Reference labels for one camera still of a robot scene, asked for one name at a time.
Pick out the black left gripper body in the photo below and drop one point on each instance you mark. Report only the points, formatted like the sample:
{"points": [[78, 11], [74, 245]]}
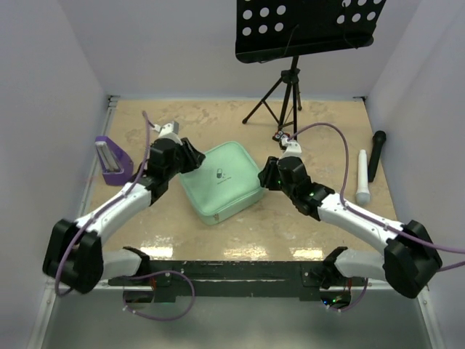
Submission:
{"points": [[184, 161]]}

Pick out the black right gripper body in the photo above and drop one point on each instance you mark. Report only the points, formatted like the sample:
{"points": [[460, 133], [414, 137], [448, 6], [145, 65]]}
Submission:
{"points": [[272, 179]]}

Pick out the mint green medicine case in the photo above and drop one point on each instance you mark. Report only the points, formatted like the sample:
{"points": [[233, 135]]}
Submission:
{"points": [[225, 184]]}

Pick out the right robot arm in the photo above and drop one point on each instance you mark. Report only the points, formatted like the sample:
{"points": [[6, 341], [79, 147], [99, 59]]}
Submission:
{"points": [[403, 255]]}

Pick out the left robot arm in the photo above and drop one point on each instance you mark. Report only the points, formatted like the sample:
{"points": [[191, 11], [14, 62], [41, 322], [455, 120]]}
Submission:
{"points": [[74, 254]]}

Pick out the red owl toy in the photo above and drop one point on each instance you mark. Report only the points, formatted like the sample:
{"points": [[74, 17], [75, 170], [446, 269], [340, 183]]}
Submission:
{"points": [[279, 135]]}

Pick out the purple metronome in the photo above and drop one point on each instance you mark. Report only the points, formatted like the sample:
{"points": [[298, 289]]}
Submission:
{"points": [[117, 166]]}

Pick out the white microphone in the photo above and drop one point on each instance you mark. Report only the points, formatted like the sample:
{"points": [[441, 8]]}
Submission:
{"points": [[363, 195]]}

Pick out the black microphone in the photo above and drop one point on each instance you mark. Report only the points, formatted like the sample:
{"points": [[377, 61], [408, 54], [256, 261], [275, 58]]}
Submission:
{"points": [[378, 140]]}

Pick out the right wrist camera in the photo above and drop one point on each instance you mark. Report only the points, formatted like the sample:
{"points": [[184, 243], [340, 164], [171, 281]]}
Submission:
{"points": [[291, 148]]}

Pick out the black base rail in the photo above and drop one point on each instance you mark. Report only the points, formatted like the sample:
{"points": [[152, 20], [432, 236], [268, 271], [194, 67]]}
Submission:
{"points": [[278, 279]]}

